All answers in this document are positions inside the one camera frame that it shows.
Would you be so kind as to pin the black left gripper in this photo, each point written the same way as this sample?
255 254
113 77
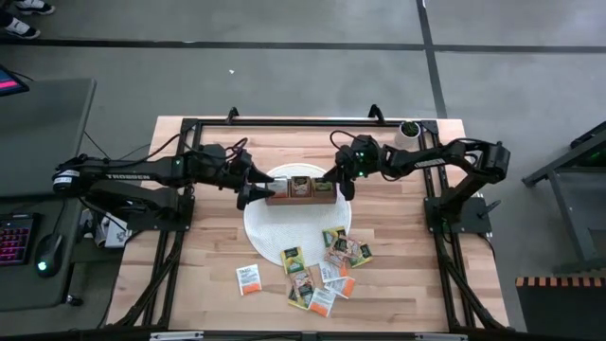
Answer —
232 176

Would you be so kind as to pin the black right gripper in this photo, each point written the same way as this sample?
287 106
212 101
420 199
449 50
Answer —
367 171

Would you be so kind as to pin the white orange Tazo tea packet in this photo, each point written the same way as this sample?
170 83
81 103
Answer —
249 279
331 271
323 302
344 288
280 187

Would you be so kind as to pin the peach foil Ahmad tea packet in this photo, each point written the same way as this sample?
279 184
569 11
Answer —
344 248
300 186
303 281

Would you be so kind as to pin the white round woven placemat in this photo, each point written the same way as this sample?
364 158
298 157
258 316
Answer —
293 227

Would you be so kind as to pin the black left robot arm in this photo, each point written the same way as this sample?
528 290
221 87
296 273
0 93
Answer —
142 175

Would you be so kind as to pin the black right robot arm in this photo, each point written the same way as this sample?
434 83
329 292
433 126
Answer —
445 161

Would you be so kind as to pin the wooden tea box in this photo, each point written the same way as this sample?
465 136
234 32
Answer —
303 200

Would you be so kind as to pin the white pot with green plant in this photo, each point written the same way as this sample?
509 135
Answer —
408 134

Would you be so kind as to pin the white printed box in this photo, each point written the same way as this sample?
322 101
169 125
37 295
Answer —
113 234

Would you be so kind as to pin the black desk caster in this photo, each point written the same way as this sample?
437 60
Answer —
74 300

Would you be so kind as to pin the black computer mouse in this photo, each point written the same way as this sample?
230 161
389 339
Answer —
48 253

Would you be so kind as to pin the gray side desk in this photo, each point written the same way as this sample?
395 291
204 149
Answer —
38 142

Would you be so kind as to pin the black metal cart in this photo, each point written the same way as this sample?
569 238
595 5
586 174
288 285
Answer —
568 189

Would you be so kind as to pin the backlit keyboard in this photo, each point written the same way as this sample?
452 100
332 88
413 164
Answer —
14 239

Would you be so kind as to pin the orange black striped crate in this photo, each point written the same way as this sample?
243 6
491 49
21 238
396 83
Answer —
561 303

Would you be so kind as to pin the tablet screen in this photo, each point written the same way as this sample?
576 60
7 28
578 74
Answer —
12 81

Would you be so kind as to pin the person's shoe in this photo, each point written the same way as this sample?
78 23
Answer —
21 28
33 6

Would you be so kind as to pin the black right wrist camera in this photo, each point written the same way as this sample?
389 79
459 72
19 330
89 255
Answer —
364 147

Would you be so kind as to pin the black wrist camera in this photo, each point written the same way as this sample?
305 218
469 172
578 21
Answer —
218 154
364 147

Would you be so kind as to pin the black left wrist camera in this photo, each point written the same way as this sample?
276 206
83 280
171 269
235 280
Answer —
218 154

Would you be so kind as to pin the black aluminium table frame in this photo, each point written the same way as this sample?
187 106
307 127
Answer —
308 122

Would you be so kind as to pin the black frame clamp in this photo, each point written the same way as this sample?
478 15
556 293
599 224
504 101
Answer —
232 115
376 113

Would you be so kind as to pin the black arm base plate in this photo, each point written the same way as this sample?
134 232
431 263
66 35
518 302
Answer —
182 221
466 218

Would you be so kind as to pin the silver metal bracket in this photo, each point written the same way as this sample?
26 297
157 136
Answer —
440 336
176 335

